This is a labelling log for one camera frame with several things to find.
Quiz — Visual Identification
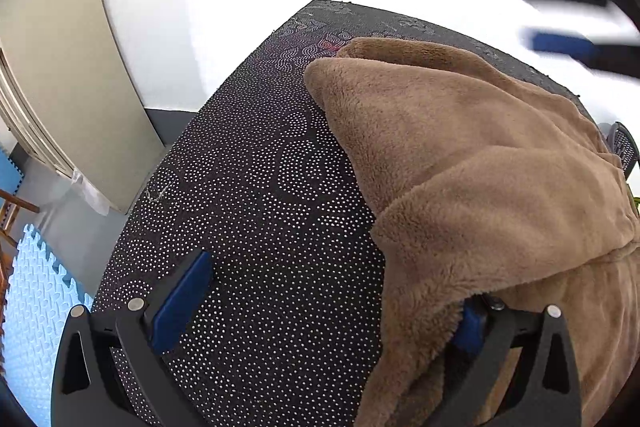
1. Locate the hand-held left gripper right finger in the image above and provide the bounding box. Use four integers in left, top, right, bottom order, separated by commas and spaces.
445, 296, 583, 427

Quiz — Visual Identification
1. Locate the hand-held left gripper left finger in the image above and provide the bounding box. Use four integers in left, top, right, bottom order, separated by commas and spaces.
50, 249, 216, 427

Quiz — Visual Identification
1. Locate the brown fleece garment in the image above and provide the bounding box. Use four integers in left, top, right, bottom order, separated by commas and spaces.
304, 37, 640, 427

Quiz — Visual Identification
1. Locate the black wicker chair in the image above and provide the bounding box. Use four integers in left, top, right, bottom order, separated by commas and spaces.
597, 122, 640, 180

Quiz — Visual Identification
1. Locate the dark patterned tablecloth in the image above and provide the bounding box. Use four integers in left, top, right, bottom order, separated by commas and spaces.
92, 0, 596, 427

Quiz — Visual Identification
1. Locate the blue foam floor mat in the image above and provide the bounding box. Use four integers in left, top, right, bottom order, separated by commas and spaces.
0, 142, 96, 427

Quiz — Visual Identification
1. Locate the wooden chair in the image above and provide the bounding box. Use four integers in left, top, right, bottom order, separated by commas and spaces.
0, 189, 41, 268

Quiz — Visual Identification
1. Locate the beige door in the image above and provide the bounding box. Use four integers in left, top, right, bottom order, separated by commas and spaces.
0, 0, 168, 215

